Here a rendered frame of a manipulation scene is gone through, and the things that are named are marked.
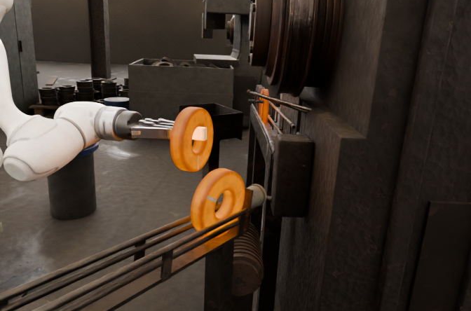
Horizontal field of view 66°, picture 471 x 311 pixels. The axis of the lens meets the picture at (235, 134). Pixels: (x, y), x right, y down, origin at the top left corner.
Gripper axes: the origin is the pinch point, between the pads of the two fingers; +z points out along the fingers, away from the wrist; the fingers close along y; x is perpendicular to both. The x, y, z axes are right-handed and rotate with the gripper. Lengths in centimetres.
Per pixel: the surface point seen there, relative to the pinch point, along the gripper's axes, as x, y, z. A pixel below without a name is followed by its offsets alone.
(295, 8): 29.8, -25.3, 17.7
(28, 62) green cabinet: -4, -232, -343
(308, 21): 26.6, -26.6, 21.2
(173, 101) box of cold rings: -37, -233, -151
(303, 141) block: -5.5, -23.0, 22.3
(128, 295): -19.0, 34.2, 6.4
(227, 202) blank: -15.2, 2.6, 10.3
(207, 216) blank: -15.0, 11.5, 9.6
